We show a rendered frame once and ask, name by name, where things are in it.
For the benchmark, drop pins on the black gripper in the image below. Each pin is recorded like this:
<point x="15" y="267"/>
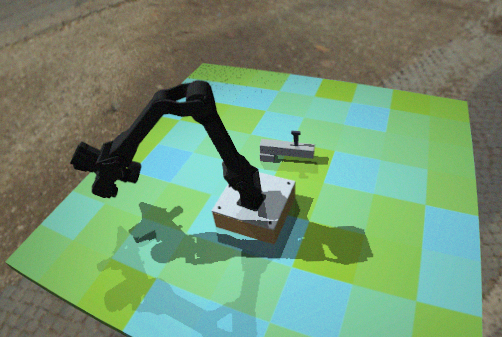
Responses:
<point x="135" y="168"/>

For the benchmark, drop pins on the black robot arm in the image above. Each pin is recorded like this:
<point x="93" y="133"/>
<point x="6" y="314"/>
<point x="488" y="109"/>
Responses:
<point x="113" y="158"/>

